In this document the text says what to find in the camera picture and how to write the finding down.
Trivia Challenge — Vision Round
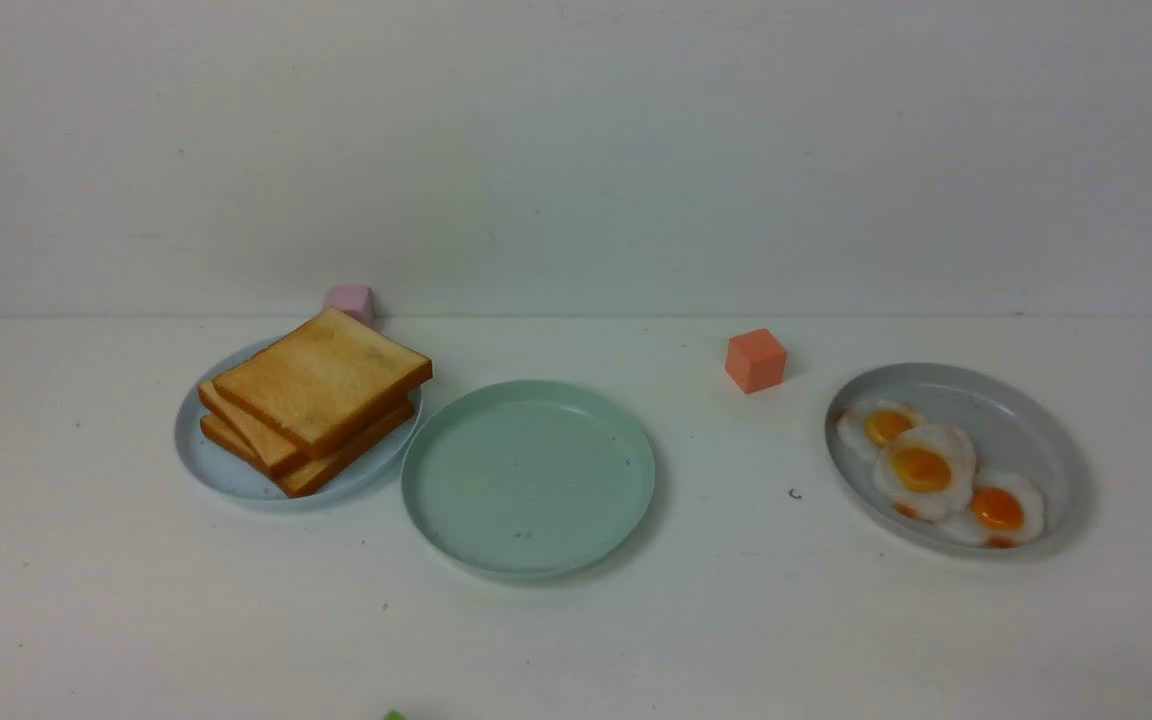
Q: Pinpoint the toast slice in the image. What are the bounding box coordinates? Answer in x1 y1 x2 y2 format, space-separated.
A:
212 306 433 458
197 381 416 498
175 392 422 510

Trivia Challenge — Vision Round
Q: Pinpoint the fried egg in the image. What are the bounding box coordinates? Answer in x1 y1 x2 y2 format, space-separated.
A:
935 469 1046 550
835 397 925 462
872 424 977 523

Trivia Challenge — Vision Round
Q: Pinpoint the mint green centre plate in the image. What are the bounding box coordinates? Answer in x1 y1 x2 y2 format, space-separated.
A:
399 381 657 582

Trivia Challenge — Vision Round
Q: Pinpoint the orange cube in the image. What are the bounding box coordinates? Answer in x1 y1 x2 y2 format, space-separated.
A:
723 328 788 395

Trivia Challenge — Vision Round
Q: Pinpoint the pink cube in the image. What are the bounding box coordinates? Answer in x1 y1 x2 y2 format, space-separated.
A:
323 285 376 327

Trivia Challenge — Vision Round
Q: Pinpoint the light blue bread plate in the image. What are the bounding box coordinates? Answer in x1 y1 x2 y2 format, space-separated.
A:
174 334 433 511

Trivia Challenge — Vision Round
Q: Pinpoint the grey egg plate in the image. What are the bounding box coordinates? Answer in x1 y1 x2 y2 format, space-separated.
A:
817 363 1094 562

